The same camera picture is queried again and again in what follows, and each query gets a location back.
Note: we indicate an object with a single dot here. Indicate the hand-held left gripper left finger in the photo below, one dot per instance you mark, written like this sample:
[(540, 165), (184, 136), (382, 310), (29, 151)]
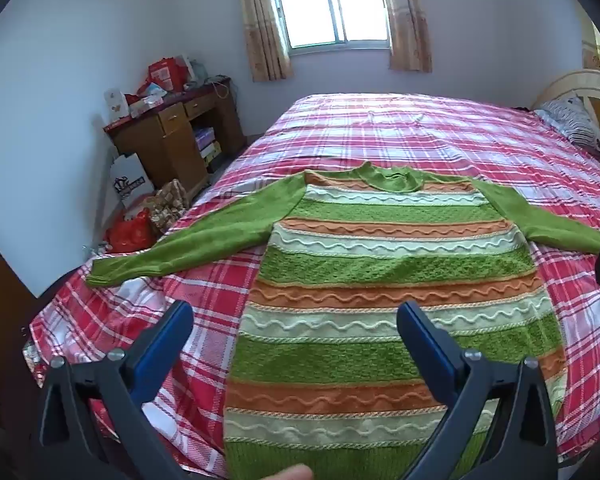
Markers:
[(172, 340)]

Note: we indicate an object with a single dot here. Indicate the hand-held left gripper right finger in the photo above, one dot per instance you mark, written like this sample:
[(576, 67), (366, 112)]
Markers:
[(422, 342)]

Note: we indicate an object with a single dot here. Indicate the green orange striped knit sweater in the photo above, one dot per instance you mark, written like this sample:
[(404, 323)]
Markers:
[(380, 270)]

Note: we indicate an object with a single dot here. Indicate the person's left hand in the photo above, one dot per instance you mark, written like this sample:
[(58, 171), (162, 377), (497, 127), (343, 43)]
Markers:
[(292, 473)]

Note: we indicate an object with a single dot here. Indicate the red plastic bag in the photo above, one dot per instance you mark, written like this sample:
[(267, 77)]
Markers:
[(130, 232)]

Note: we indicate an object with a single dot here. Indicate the brown patterned bag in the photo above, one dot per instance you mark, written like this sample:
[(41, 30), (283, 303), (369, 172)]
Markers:
[(169, 205)]

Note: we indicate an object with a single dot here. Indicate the striped pillow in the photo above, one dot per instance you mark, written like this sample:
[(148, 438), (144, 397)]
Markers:
[(575, 120)]

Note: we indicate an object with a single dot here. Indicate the white paper bag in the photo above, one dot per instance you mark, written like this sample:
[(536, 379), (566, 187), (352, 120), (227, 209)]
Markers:
[(130, 182)]

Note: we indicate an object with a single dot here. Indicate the brown wooden panel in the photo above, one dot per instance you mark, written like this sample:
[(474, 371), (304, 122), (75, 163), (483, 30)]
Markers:
[(5, 320)]

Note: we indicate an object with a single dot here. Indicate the cream wooden headboard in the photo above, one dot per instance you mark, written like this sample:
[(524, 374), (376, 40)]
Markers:
[(580, 85)]

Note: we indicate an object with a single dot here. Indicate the stack of boxes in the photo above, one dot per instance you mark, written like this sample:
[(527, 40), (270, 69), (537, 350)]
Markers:
[(206, 144)]

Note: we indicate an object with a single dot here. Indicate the wooden desk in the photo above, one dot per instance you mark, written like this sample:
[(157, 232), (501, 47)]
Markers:
[(175, 130)]

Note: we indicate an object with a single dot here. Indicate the bed with red plaid sheet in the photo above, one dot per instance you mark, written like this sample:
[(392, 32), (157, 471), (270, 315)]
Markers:
[(405, 130)]

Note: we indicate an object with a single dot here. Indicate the yellow curtain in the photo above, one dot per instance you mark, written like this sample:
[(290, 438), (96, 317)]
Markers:
[(597, 50)]

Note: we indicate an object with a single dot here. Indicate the white printed box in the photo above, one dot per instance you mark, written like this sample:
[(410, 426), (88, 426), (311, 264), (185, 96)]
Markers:
[(116, 106)]

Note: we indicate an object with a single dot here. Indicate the beige patterned curtain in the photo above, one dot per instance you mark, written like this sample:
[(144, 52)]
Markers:
[(410, 20), (262, 25)]

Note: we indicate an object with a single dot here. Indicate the window with aluminium frame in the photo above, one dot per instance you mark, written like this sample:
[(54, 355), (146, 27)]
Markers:
[(330, 2)]

